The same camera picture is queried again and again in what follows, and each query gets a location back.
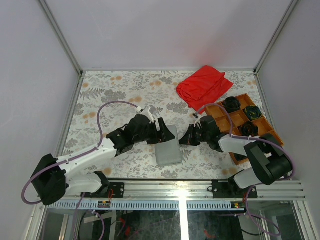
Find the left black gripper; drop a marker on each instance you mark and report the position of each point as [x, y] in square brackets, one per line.
[163, 136]

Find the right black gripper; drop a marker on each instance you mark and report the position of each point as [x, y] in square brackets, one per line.
[188, 139]

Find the grey plastic tool case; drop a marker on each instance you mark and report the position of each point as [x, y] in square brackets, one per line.
[169, 153]

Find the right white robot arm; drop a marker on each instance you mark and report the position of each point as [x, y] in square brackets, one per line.
[267, 158]

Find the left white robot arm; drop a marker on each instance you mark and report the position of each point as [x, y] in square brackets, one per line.
[57, 177]

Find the red folded cloth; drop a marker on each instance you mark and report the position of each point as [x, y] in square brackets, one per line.
[204, 87]

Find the black spinning top upper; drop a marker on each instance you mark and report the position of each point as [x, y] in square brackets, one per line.
[231, 104]

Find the black orange spinning top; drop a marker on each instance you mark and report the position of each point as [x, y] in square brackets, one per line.
[249, 129]

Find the green black spinning top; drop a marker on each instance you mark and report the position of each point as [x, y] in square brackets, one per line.
[252, 112]

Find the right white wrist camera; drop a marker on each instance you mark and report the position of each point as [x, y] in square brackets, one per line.
[197, 123]

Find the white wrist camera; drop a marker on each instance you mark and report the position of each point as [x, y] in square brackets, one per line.
[148, 112]
[197, 123]

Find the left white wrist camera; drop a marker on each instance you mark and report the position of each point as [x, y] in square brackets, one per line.
[148, 112]

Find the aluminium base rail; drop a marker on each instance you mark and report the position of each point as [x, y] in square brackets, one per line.
[168, 194]

